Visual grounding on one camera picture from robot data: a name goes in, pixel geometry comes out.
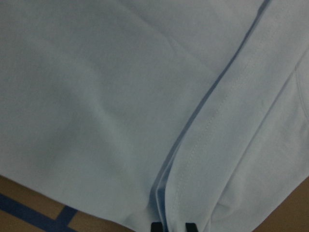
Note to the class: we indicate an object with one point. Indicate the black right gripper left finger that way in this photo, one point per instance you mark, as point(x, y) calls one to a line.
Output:
point(156, 227)

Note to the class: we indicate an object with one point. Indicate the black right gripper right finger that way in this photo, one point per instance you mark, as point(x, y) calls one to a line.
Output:
point(191, 227)

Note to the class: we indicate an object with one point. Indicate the light blue t-shirt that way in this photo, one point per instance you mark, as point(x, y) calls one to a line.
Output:
point(144, 111)

